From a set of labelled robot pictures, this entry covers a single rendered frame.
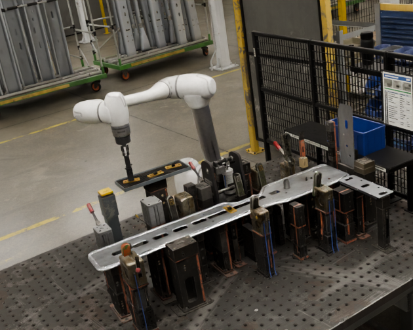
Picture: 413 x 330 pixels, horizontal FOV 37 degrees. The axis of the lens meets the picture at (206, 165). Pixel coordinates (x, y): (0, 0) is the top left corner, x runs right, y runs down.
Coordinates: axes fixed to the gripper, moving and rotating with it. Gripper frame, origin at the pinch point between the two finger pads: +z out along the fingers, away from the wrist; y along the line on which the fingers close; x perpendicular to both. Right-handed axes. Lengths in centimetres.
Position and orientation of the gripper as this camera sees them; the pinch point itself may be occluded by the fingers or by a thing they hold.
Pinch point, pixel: (130, 173)
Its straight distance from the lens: 307.6
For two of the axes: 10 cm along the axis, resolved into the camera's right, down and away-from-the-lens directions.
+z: 1.4, 9.2, 3.7
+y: 1.8, 3.5, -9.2
